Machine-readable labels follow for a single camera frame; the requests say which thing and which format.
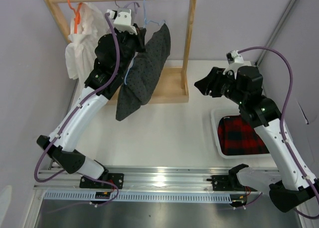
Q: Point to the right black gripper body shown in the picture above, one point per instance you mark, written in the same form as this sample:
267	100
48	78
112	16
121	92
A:
227	87

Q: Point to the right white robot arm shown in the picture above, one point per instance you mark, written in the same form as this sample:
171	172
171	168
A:
297	183

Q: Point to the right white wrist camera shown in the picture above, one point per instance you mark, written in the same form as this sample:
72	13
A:
235	61

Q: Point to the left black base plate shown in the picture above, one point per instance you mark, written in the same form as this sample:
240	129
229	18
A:
114	178

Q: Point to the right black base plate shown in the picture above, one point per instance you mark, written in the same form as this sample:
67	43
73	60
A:
220	183

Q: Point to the wooden clothes rack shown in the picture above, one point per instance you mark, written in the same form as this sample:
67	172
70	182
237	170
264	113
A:
172	86

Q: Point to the purple plastic hanger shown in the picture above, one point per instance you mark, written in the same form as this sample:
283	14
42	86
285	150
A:
135	5

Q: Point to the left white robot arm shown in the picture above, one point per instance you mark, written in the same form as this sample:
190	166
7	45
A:
60	145

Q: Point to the white ruffled garment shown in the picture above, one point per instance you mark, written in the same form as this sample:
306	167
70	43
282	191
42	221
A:
80	52

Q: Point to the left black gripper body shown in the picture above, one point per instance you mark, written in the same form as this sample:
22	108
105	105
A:
131	44

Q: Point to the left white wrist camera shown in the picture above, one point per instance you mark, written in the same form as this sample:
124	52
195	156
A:
123	20

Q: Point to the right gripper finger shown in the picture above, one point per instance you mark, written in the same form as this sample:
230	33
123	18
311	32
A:
214	75
204	86

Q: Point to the white plastic basket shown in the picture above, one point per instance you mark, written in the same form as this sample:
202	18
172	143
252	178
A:
216	115

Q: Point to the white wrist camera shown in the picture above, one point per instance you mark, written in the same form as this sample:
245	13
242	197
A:
123	20
235	61

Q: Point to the white slotted cable duct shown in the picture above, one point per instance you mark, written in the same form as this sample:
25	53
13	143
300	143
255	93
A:
140	197

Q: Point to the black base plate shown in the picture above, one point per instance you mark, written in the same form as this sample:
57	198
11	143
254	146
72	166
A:
114	178
220	183

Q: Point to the grey dotted skirt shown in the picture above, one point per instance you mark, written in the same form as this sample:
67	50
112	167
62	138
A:
143	77

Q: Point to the orange plastic hanger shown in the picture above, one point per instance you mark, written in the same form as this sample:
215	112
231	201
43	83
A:
77	16

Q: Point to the red black plaid garment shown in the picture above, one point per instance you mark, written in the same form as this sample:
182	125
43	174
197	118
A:
237	137

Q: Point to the aluminium mounting rail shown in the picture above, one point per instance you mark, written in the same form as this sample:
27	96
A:
162	179

